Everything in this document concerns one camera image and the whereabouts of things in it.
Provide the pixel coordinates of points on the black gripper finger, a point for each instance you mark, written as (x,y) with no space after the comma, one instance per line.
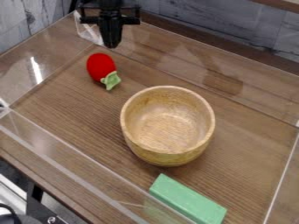
(116,30)
(104,32)

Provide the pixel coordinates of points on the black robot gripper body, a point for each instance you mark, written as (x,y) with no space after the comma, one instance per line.
(110,10)

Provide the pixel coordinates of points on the red plush strawberry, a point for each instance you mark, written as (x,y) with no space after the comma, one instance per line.
(102,70)

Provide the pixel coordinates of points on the light wooden bowl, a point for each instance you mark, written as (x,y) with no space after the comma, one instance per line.
(168,124)

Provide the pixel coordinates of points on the green rectangular block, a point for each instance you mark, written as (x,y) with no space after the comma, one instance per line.
(198,208)

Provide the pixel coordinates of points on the clear acrylic corner bracket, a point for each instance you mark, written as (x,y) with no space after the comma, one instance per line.
(87,26)

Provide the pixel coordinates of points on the clear acrylic front wall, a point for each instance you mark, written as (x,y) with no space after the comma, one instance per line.
(99,195)

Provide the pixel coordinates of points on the black table leg bracket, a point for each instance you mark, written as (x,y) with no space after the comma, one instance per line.
(44,208)

